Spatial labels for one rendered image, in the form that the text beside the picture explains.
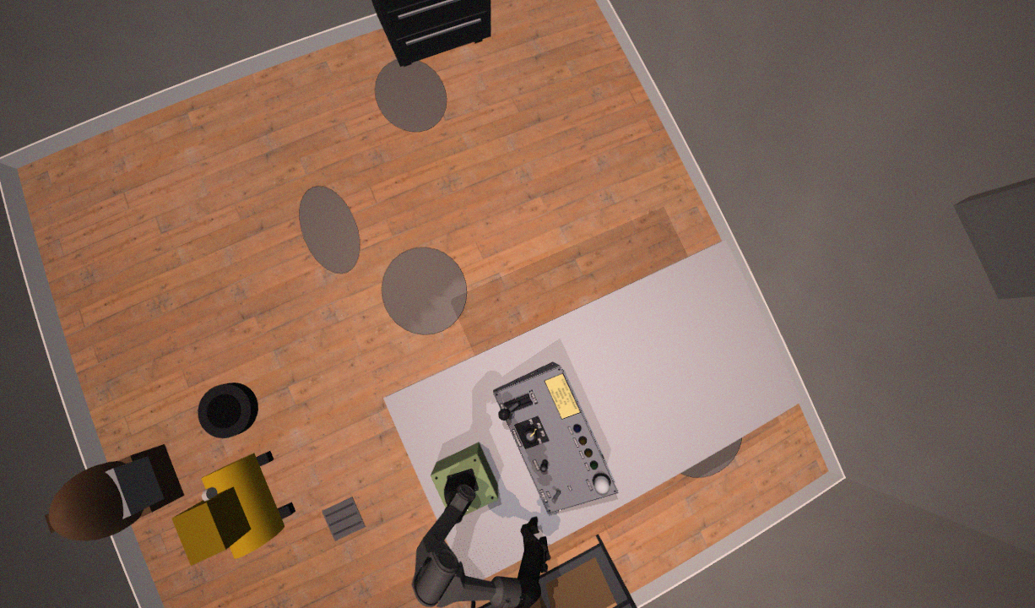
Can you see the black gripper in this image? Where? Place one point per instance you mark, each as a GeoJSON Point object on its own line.
{"type": "Point", "coordinates": [534, 546]}

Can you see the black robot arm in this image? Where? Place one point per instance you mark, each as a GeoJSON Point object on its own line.
{"type": "Point", "coordinates": [430, 583]}

